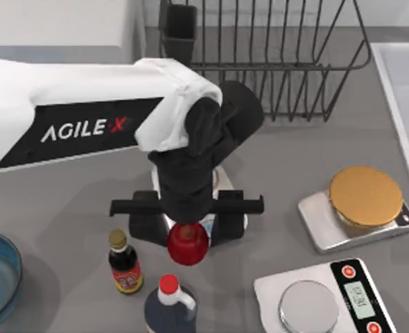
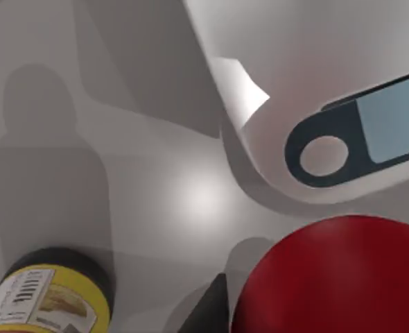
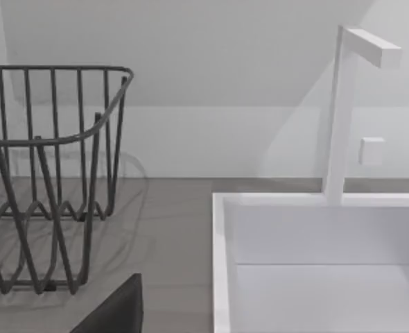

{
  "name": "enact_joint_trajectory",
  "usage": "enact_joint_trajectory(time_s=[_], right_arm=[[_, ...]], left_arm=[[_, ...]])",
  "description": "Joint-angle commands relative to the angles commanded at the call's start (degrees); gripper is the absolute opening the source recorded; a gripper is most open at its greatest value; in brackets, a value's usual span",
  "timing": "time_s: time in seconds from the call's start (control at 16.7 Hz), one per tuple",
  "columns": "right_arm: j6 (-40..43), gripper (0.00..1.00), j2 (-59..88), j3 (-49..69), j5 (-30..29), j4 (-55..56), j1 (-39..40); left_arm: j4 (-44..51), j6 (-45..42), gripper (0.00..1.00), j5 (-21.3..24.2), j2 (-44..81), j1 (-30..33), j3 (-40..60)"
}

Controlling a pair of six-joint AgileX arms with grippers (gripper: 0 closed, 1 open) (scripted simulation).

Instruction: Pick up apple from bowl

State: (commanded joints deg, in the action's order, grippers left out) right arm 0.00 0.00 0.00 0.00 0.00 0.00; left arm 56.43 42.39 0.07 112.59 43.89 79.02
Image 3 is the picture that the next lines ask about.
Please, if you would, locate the tall white tap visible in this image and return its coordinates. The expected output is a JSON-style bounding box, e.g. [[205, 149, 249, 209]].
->
[[324, 24, 403, 206]]

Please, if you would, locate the white square tap knob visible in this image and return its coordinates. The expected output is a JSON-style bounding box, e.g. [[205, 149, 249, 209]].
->
[[358, 137, 386, 166]]

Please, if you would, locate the grey wire dish rack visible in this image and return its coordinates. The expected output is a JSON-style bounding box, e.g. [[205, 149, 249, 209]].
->
[[0, 65, 135, 296]]

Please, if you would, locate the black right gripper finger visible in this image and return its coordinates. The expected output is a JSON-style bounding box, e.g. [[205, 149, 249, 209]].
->
[[69, 273, 144, 333]]

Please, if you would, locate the white sink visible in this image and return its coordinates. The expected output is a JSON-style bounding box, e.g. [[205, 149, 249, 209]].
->
[[211, 192, 409, 333]]

